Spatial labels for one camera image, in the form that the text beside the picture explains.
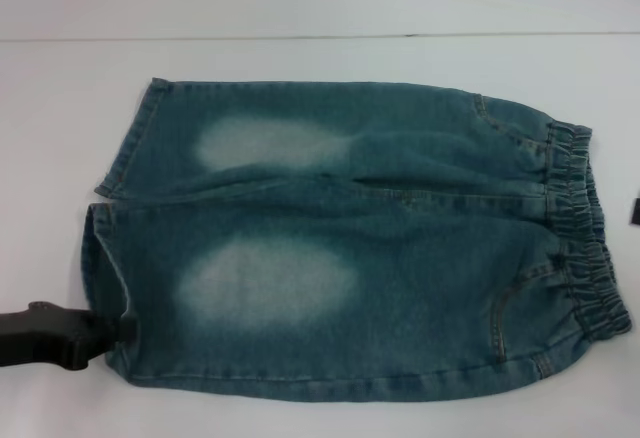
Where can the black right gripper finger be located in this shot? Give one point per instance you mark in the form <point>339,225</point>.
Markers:
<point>636,212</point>

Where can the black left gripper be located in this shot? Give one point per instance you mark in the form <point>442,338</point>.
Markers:
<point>40,335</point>

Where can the blue denim shorts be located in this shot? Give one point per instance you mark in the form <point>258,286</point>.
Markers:
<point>350,218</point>

